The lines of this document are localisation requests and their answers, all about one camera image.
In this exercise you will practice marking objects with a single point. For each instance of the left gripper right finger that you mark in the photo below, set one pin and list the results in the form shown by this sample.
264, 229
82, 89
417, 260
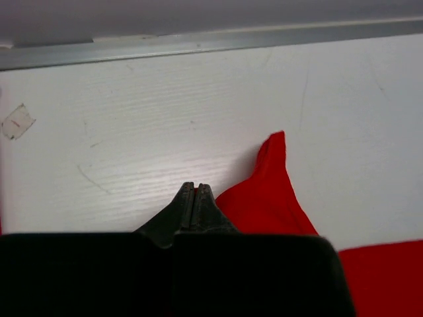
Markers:
222, 272

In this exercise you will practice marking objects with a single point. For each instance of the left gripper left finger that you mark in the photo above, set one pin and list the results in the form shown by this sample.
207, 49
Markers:
94, 274

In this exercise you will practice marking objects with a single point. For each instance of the red t shirt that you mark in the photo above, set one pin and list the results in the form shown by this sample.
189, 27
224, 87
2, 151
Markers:
383, 279

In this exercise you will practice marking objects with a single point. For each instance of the white tape piece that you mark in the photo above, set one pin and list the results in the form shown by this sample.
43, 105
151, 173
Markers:
17, 123

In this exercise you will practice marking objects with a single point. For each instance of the aluminium table edge rail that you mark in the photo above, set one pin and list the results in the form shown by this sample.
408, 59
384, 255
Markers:
142, 47

